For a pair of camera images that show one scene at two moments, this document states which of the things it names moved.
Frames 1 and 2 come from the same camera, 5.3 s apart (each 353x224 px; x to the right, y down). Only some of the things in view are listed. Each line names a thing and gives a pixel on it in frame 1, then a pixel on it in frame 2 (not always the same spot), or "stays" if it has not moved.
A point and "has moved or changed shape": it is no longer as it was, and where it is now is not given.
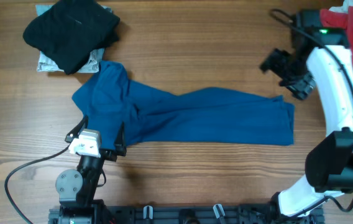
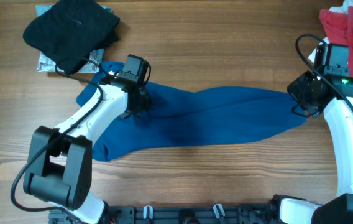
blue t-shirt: x=112 y=98 has moved or changed shape
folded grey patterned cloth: x=46 y=65 stays
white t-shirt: x=345 y=5 stays
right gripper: x=288 y=72 to x=302 y=97
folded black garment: x=72 y=32 stays
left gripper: x=107 y=154 to x=140 y=101
